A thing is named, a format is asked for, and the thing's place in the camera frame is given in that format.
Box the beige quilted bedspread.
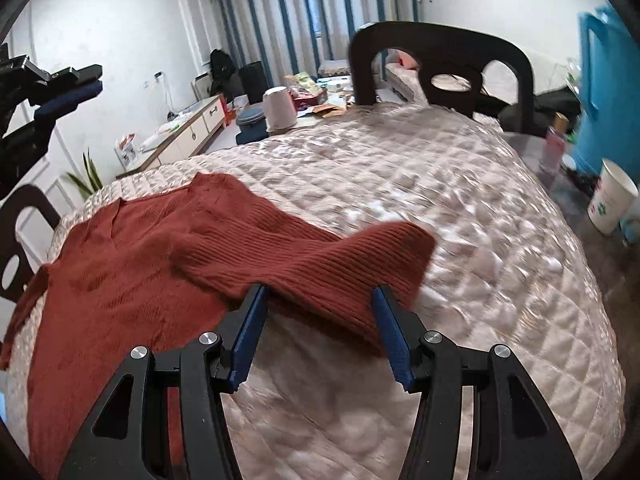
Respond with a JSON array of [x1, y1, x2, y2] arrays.
[[0, 102, 628, 480]]

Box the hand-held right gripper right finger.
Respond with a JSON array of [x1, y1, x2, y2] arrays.
[[372, 285, 583, 480]]

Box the green potted plant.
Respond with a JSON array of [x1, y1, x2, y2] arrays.
[[67, 149, 103, 200]]

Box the white sofa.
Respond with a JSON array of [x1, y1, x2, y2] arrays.
[[385, 49, 581, 133]]

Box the glass side table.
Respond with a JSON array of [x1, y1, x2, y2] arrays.
[[502, 132, 640, 261]]

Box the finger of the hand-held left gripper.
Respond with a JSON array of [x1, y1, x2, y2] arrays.
[[45, 64, 104, 92], [32, 81, 102, 122]]

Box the white paper cup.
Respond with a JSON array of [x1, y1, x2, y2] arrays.
[[587, 158, 633, 236]]

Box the white plastic bin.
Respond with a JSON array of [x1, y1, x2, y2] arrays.
[[262, 86, 297, 131]]

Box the cluttered coffee table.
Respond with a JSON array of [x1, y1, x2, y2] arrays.
[[284, 72, 357, 117]]

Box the white low cabinet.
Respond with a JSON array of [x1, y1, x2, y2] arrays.
[[116, 94, 227, 178]]

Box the black bag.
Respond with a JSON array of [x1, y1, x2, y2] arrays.
[[209, 49, 238, 96]]

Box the pink bottle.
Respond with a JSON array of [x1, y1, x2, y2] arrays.
[[540, 112, 569, 186]]

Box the dark wooden chair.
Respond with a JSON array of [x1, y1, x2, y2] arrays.
[[348, 21, 535, 136], [0, 184, 62, 306]]

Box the blue striped curtains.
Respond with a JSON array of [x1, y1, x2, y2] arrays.
[[201, 0, 421, 88]]

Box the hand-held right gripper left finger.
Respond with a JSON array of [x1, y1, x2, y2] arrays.
[[57, 284, 271, 480]]

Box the white printed box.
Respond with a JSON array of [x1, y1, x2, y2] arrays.
[[115, 134, 140, 171]]

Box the rust red knit sweater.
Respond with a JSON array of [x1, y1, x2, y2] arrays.
[[0, 172, 438, 480]]

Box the black suitcase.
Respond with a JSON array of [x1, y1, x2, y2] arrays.
[[239, 61, 265, 106]]

